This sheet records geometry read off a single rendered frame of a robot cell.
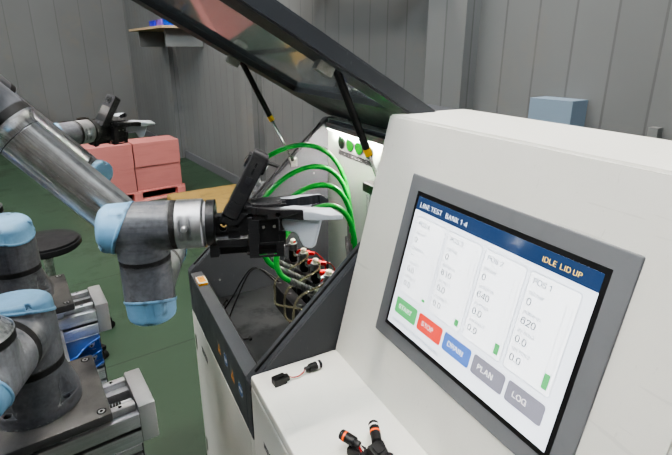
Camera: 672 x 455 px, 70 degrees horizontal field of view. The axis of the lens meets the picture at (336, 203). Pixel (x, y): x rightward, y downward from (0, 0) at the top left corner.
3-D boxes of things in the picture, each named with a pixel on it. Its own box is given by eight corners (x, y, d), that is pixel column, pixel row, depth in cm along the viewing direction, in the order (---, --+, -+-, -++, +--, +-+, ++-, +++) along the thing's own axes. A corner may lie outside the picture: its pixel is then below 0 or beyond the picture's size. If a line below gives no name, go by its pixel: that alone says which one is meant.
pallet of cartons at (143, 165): (71, 195, 579) (61, 139, 558) (169, 180, 641) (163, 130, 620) (80, 213, 514) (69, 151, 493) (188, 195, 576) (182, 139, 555)
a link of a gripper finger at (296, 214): (314, 217, 71) (266, 213, 75) (314, 205, 71) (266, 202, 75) (298, 224, 67) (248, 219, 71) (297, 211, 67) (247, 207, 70)
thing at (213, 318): (194, 313, 170) (190, 273, 165) (206, 310, 172) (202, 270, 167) (248, 430, 118) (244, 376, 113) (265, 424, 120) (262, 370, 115)
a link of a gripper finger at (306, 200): (317, 223, 86) (276, 233, 79) (316, 191, 85) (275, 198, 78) (329, 226, 84) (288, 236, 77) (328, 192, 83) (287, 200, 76)
